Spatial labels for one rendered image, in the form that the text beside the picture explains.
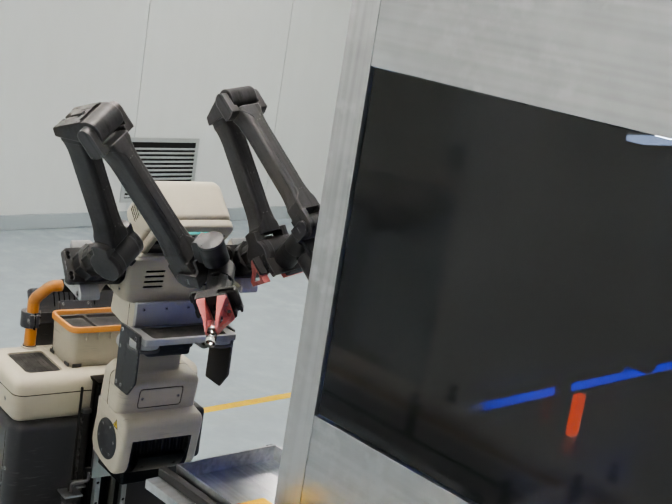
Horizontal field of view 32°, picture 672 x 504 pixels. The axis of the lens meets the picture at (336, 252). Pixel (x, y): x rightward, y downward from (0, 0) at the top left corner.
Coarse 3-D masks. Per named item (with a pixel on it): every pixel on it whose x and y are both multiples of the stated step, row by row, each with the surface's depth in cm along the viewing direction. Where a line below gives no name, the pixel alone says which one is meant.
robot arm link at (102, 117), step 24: (72, 120) 237; (96, 120) 234; (120, 120) 238; (72, 144) 241; (96, 168) 246; (96, 192) 250; (96, 216) 255; (96, 240) 260; (120, 240) 260; (96, 264) 263; (120, 264) 261
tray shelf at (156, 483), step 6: (150, 480) 239; (156, 480) 239; (162, 480) 240; (150, 486) 238; (156, 486) 237; (162, 486) 237; (168, 486) 237; (156, 492) 236; (162, 492) 235; (168, 492) 235; (174, 492) 235; (162, 498) 235; (168, 498) 233; (174, 498) 233; (180, 498) 233; (186, 498) 233
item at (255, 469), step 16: (256, 448) 253; (272, 448) 257; (192, 464) 242; (208, 464) 245; (224, 464) 248; (240, 464) 251; (256, 464) 253; (272, 464) 255; (192, 480) 236; (208, 480) 242; (224, 480) 243; (240, 480) 245; (256, 480) 246; (272, 480) 247; (208, 496) 232; (224, 496) 236; (240, 496) 237; (256, 496) 239; (272, 496) 240
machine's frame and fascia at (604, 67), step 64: (384, 0) 181; (448, 0) 172; (512, 0) 163; (576, 0) 155; (640, 0) 148; (384, 64) 182; (448, 64) 172; (512, 64) 164; (576, 64) 156; (640, 64) 149; (640, 128) 149; (320, 448) 197
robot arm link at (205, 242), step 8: (208, 232) 248; (216, 232) 248; (200, 240) 246; (208, 240) 246; (216, 240) 245; (192, 248) 248; (200, 248) 245; (208, 248) 244; (216, 248) 244; (224, 248) 246; (200, 256) 248; (208, 256) 245; (216, 256) 245; (224, 256) 247; (200, 264) 251; (208, 264) 247; (216, 264) 247; (224, 264) 248; (184, 272) 252; (200, 272) 251; (184, 280) 253; (192, 280) 252; (200, 280) 252; (200, 288) 252
